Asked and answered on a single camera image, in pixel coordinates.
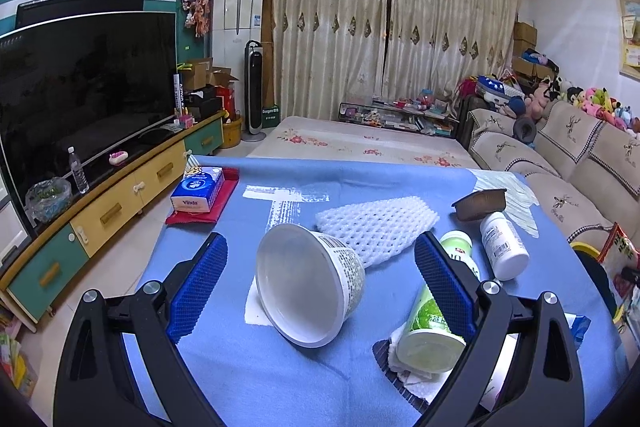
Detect green white drink cup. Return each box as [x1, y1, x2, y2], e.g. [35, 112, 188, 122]
[397, 230, 480, 373]

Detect white pill bottle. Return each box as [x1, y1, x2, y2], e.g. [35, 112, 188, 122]
[480, 212, 529, 281]

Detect yellow rimmed trash bin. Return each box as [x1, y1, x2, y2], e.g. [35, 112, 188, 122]
[570, 241, 625, 323]

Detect white crumpled towel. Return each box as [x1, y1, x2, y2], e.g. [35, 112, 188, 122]
[387, 323, 450, 402]

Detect yellow green TV cabinet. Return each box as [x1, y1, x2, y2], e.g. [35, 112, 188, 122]
[1, 112, 224, 332]

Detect glass ashtray bowl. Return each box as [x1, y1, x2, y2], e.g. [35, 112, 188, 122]
[25, 178, 73, 223]

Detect brown plastic tray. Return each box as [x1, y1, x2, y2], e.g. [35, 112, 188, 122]
[452, 188, 506, 222]

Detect clear water bottle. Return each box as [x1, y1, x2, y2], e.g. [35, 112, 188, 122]
[67, 146, 90, 194]

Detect blue tissue pack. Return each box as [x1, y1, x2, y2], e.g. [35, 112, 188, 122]
[170, 166, 224, 213]

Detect beige fabric sofa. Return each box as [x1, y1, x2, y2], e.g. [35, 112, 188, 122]
[465, 101, 639, 249]

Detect blue tablecloth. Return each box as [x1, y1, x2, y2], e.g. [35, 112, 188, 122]
[139, 156, 629, 426]

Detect white foam fruit net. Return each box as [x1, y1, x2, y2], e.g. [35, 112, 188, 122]
[316, 196, 439, 269]

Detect red cloth under tissues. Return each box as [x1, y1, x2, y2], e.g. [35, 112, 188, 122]
[165, 167, 240, 225]

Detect plush toy pile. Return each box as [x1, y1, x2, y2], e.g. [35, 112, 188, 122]
[498, 77, 639, 139]

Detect black flat television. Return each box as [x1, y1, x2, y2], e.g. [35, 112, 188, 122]
[1, 11, 176, 198]

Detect low shelf with clutter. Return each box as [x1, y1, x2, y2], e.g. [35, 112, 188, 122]
[338, 98, 457, 138]

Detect floral floor mat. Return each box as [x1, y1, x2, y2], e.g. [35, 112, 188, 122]
[250, 116, 478, 169]

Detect cardboard boxes stack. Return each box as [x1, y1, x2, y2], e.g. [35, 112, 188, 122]
[512, 22, 558, 79]

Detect black tower fan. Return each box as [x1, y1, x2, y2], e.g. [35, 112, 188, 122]
[242, 40, 266, 142]

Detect beige patterned curtains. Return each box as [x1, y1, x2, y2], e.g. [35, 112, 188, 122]
[271, 0, 521, 119]

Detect framed wall picture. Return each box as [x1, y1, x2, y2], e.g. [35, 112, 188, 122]
[616, 0, 640, 80]

